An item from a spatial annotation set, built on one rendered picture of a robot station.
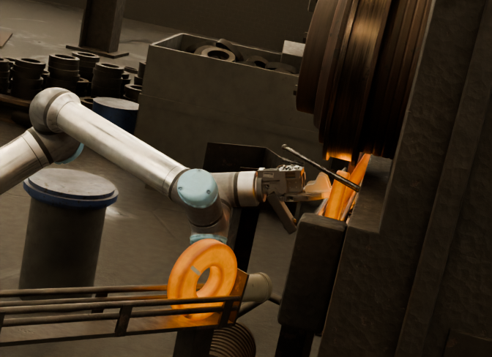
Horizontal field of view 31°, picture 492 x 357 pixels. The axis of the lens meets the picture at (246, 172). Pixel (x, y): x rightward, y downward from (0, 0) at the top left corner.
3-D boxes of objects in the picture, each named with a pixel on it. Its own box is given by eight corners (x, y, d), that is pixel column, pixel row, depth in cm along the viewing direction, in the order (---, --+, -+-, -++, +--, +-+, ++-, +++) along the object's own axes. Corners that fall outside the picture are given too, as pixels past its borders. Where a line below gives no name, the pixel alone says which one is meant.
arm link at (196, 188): (39, 64, 243) (226, 174, 211) (53, 96, 253) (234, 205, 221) (7, 91, 239) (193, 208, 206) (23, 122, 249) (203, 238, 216)
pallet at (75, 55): (168, 128, 620) (180, 65, 609) (143, 151, 541) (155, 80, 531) (1, 91, 627) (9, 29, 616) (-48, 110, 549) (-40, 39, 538)
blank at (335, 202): (351, 170, 234) (339, 166, 234) (348, 176, 218) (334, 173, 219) (337, 227, 236) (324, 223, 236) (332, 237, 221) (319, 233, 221)
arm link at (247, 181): (239, 210, 228) (246, 201, 237) (258, 209, 227) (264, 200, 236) (236, 175, 226) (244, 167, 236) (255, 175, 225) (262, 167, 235)
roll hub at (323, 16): (324, 106, 221) (349, -8, 214) (310, 123, 194) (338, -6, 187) (302, 101, 222) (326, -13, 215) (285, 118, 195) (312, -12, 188)
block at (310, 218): (328, 324, 197) (352, 221, 191) (323, 338, 189) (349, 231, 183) (280, 312, 198) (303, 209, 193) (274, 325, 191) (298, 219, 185)
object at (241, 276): (234, 326, 174) (250, 274, 172) (233, 326, 173) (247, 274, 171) (209, 310, 178) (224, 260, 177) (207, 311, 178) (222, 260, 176)
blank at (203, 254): (205, 333, 171) (192, 326, 173) (249, 265, 175) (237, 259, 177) (165, 301, 160) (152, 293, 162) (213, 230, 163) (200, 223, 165)
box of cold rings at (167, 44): (324, 189, 540) (353, 60, 521) (317, 228, 460) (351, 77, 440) (158, 152, 548) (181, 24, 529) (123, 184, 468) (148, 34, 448)
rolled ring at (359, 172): (364, 153, 293) (373, 159, 292) (333, 200, 290) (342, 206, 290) (372, 143, 274) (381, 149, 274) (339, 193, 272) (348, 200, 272)
